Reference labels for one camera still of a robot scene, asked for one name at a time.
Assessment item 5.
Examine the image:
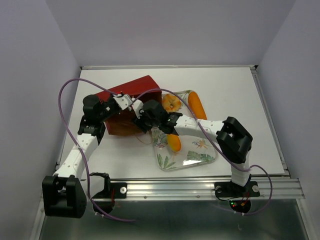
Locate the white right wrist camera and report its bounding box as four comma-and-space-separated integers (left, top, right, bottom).
129, 99, 144, 119

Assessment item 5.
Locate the sugared orange fake donut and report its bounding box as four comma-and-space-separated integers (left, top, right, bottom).
167, 134, 182, 152

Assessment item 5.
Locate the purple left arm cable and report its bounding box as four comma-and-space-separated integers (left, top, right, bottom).
58, 78, 137, 223

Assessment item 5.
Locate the clear tray with leaf print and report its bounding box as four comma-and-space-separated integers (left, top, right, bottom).
151, 88, 220, 172

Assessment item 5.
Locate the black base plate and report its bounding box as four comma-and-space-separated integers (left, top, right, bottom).
214, 181, 261, 200
90, 181, 128, 200

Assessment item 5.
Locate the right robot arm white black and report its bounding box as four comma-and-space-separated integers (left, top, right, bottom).
131, 99, 253, 195

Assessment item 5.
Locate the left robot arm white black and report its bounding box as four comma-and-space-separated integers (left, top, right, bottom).
42, 94, 122, 219

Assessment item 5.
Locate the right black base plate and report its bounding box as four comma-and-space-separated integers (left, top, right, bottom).
214, 181, 261, 200

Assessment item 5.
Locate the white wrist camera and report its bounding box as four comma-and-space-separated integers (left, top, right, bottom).
113, 93, 133, 111
129, 99, 144, 119

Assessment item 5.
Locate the pale twisted fake bread ring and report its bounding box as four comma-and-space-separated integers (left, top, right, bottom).
161, 93, 182, 113

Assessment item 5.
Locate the aluminium mounting rail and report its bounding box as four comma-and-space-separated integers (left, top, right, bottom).
41, 178, 306, 201

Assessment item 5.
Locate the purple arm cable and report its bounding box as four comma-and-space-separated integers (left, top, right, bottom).
58, 78, 137, 223
132, 88, 273, 216

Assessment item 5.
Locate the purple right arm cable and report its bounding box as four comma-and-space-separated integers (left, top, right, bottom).
132, 88, 273, 216

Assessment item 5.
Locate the long orange fake bread loaf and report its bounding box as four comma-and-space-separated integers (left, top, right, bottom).
188, 91, 207, 120

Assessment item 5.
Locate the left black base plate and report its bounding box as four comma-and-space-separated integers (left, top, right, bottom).
90, 181, 128, 200

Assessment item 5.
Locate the red brown paper bag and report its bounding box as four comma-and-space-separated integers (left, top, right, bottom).
96, 74, 163, 138

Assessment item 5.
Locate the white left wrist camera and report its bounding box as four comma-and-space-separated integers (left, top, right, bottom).
113, 93, 133, 111

